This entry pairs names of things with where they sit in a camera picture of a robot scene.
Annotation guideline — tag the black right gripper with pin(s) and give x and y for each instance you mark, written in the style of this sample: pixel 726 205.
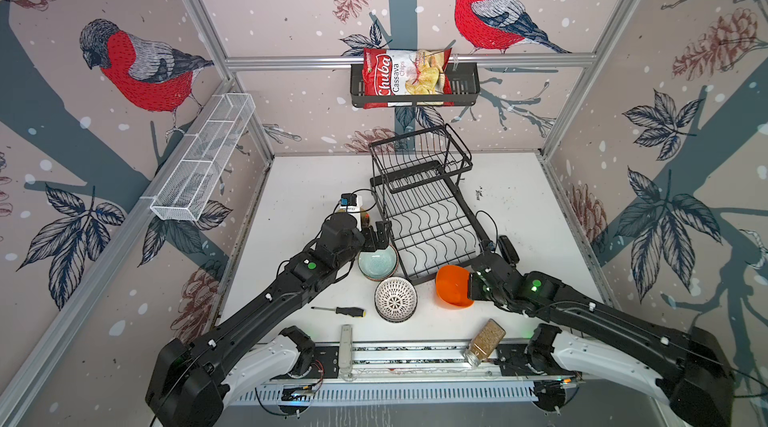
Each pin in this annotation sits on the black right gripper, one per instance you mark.
pixel 471 289

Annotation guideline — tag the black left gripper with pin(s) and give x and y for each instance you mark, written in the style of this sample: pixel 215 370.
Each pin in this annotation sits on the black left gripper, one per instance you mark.
pixel 382 236

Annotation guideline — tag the orange plastic bowl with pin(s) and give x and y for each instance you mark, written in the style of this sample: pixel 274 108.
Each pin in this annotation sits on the orange plastic bowl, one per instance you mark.
pixel 452 286

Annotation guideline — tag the white red patterned bowl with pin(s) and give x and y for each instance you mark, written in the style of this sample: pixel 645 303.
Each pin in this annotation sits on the white red patterned bowl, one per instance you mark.
pixel 395 299

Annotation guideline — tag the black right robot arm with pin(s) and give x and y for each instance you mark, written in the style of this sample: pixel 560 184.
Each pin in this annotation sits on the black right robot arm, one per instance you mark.
pixel 687 371

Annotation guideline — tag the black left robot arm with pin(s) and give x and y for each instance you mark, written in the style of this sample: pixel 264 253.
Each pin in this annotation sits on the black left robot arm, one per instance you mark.
pixel 188 384

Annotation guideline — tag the teal patterned ceramic bowl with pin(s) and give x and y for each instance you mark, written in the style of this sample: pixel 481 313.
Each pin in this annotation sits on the teal patterned ceramic bowl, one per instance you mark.
pixel 378 265

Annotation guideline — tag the glass jar of grains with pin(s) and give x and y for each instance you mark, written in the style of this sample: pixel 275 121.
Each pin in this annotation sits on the glass jar of grains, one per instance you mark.
pixel 484 343

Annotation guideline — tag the red cassava chips bag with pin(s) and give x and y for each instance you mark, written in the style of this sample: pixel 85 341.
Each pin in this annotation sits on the red cassava chips bag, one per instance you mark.
pixel 405 72

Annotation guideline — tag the yellow black handled screwdriver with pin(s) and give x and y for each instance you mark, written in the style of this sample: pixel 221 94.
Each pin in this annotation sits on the yellow black handled screwdriver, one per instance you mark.
pixel 354 312

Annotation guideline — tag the black wire dish rack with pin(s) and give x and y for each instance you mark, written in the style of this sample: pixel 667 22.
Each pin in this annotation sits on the black wire dish rack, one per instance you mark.
pixel 415 182

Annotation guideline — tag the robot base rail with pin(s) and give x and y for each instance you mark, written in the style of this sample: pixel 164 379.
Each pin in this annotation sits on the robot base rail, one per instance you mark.
pixel 410 373

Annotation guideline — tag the black wall wire basket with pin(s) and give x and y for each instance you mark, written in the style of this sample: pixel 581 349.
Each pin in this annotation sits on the black wall wire basket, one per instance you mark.
pixel 463 79

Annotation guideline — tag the white mesh wall shelf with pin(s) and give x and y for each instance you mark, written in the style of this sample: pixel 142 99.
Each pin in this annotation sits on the white mesh wall shelf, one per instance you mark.
pixel 191 184

